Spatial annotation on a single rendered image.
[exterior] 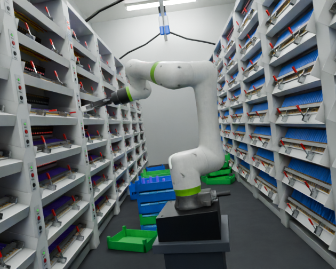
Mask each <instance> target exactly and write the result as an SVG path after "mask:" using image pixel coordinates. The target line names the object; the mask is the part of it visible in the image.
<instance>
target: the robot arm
mask: <svg viewBox="0 0 336 269"><path fill-rule="evenodd" d="M125 72H126V74H127V76H128V78H129V81H130V83H131V85H130V86H127V87H124V88H121V87H120V89H118V90H117V92H113V93H111V98H109V97H107V98H104V99H101V100H98V101H96V102H93V103H90V104H88V105H85V106H82V107H80V109H81V112H87V111H89V110H92V109H96V108H99V107H102V106H106V105H110V104H112V102H113V103H114V105H119V104H122V105H126V106H127V104H128V103H129V102H132V101H135V100H140V99H146V98H148V97H149V96H150V94H151V86H150V84H149V81H151V82H153V83H155V84H157V85H159V86H162V87H164V88H168V89H171V90H176V89H181V88H186V87H192V88H193V89H194V94H195V100H196V107H197V117H198V135H199V146H198V148H195V149H190V150H187V151H183V152H178V153H175V154H173V155H171V156H170V157H169V159H168V162H169V168H170V174H171V180H172V185H173V190H174V192H175V198H176V199H175V205H174V207H175V209H176V210H180V211H186V210H194V209H198V208H200V207H203V206H211V205H212V204H213V200H216V199H218V197H221V196H228V195H231V194H230V191H222V192H217V191H215V190H213V191H212V190H211V188H206V189H201V180H200V176H202V175H205V174H208V173H212V172H215V171H218V170H220V169H221V168H222V167H223V165H224V163H225V154H224V151H223V146H222V141H221V135H220V128H219V119H218V105H217V81H218V71H217V68H216V66H215V65H214V64H213V63H212V62H210V61H207V60H202V61H194V62H181V61H154V62H145V61H140V60H138V59H131V60H129V61H128V62H127V63H126V65H125Z"/></svg>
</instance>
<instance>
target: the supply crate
mask: <svg viewBox="0 0 336 269"><path fill-rule="evenodd" d="M138 177H139V180H138V181H137V180H136V181H135V189H136V192H144V191H154V190H159V189H168V188H173V185H172V180H171V175H170V176H161V177H158V179H159V182H157V181H156V177H152V183H150V180H149V178H145V184H143V183H142V179H141V176H138ZM163 178H165V181H163V180H162V179H163ZM147 180H149V183H147Z"/></svg>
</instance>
